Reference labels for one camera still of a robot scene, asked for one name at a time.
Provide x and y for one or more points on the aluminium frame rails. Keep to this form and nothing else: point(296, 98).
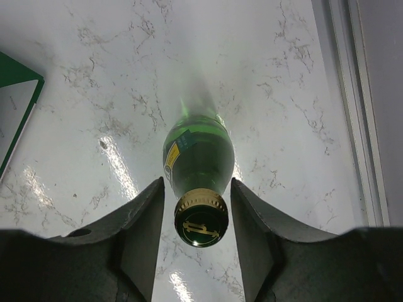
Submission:
point(354, 80)

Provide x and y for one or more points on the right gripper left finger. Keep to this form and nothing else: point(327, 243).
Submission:
point(111, 259)

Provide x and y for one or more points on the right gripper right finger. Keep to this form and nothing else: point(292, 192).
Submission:
point(283, 259)

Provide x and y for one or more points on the green glass bottle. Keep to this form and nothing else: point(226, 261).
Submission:
point(198, 159)

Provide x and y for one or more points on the green ring binder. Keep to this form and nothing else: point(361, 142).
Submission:
point(20, 90)

